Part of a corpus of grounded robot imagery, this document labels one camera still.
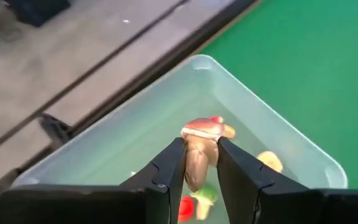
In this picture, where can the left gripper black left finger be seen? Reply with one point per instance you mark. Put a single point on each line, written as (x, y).
(104, 205)

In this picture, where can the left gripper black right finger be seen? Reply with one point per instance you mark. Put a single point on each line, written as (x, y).
(291, 208)

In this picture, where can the red cap mushroom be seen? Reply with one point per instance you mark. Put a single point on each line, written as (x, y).
(186, 208)

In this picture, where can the white garlic toy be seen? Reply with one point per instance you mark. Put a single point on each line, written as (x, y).
(205, 199)

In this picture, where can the brown mushroom with reddish cap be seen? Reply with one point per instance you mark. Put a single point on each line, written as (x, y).
(202, 149)

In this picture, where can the clear plastic bin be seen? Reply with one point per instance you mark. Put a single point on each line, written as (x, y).
(135, 133)

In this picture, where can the green table mat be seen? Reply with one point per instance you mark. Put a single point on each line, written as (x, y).
(306, 77)

